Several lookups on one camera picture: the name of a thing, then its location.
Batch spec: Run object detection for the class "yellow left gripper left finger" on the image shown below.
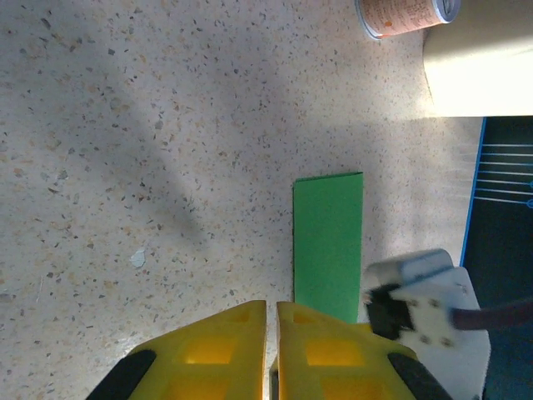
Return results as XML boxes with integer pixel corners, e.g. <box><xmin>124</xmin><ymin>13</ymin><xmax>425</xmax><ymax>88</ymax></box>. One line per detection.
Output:
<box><xmin>87</xmin><ymin>300</ymin><xmax>267</xmax><ymax>400</ymax></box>

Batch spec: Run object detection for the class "cream knife block orange top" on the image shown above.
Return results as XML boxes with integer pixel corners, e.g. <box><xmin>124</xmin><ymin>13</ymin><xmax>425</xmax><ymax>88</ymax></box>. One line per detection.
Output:
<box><xmin>421</xmin><ymin>16</ymin><xmax>533</xmax><ymax>118</ymax></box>

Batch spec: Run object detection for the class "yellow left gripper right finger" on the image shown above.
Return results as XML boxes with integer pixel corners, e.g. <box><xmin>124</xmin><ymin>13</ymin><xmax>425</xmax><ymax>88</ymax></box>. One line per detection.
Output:
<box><xmin>276</xmin><ymin>302</ymin><xmax>455</xmax><ymax>400</ymax></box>

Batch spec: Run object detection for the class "orange can with silver lid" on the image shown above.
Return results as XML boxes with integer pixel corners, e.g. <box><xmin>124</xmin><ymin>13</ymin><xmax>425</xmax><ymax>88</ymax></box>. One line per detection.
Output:
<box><xmin>355</xmin><ymin>0</ymin><xmax>462</xmax><ymax>42</ymax></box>

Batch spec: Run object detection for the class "green cloth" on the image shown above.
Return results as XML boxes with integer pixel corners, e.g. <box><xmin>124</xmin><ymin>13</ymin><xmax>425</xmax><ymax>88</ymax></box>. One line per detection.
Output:
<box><xmin>291</xmin><ymin>171</ymin><xmax>365</xmax><ymax>325</ymax></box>

